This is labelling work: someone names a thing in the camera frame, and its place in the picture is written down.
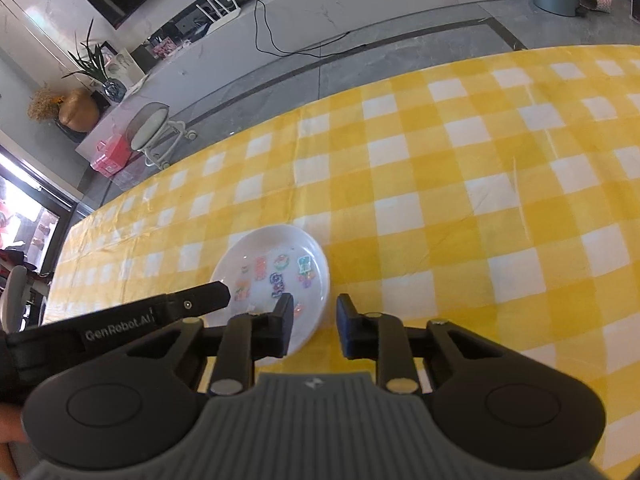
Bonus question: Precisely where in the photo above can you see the brown ceramic vase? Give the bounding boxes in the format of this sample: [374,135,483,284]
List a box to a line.
[57,88,101,134]

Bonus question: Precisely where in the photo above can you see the pink storage box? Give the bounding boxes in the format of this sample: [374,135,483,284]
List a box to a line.
[89,135,134,177]

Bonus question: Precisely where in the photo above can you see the green leafy plant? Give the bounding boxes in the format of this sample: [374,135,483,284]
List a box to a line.
[62,18,119,84]

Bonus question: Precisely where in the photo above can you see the white router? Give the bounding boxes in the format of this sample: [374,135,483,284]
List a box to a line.
[196,0,244,24]

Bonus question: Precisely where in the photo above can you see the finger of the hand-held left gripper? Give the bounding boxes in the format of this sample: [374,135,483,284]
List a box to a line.
[164,280,232,319]

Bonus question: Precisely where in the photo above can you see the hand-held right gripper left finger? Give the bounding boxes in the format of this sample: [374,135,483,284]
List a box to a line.
[127,292,296,397]

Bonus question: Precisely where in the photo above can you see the white office chair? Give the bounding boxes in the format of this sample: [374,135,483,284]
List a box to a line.
[0,265,29,334]

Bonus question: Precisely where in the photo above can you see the white wheeled stool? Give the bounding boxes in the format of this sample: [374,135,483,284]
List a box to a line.
[127,102,197,170]

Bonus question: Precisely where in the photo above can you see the black cable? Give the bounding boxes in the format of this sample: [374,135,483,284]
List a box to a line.
[251,0,352,59]

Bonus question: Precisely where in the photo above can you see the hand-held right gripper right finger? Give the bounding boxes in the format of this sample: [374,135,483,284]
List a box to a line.
[336,293,502,395]

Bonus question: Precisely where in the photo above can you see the blue glass vase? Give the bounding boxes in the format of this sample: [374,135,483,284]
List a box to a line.
[102,77,129,104]

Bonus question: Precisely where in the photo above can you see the yellow checkered tablecloth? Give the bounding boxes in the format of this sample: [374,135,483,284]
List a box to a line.
[42,45,640,480]

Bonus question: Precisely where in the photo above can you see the white plate with colourful prints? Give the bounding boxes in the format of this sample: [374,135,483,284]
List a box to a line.
[209,225,332,367]

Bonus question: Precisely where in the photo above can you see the dried flower bunch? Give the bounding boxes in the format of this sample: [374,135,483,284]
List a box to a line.
[27,85,64,122]

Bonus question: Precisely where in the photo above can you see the white picture frame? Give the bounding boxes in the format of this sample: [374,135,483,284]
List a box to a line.
[107,50,146,89]

